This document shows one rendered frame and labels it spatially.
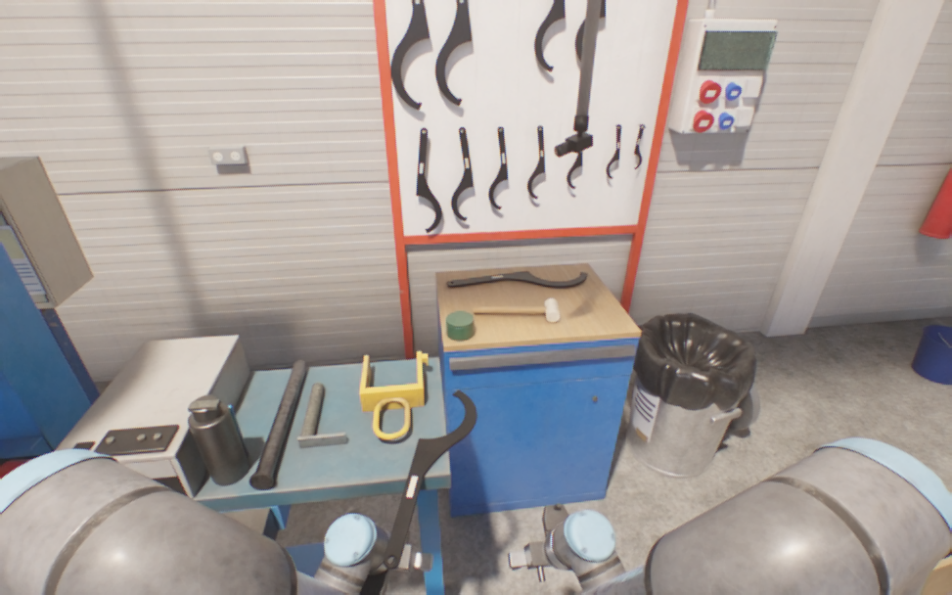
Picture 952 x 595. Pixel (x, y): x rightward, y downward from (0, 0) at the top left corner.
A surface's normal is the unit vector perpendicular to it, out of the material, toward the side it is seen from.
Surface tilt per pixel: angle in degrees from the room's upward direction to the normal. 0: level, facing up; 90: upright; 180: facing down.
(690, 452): 93
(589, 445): 90
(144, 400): 0
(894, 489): 15
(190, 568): 38
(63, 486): 7
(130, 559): 30
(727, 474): 0
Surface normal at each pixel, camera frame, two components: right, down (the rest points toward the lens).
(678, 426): -0.40, 0.51
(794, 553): -0.36, -0.49
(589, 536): 0.15, -0.66
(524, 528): 0.00, -0.86
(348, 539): -0.13, -0.66
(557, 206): 0.13, 0.50
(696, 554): -0.79, -0.56
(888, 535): 0.25, -0.44
